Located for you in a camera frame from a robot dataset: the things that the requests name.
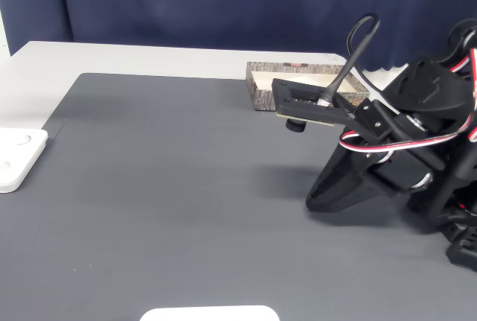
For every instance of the patterned cardboard box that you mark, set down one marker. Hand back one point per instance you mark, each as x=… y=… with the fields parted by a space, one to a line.
x=264 y=97

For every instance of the grey table mat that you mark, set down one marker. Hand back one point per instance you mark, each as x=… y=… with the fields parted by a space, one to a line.
x=167 y=194

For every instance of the white rounded flat device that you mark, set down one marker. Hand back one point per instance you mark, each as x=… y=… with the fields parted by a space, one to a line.
x=208 y=314

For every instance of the dark blue partition panel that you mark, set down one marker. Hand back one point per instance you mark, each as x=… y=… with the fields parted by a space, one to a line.
x=186 y=0

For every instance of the white tray with round dimples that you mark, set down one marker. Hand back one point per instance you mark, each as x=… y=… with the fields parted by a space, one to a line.
x=18 y=157

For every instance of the black gripper camera mount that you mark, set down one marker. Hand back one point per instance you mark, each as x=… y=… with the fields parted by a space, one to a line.
x=298 y=107

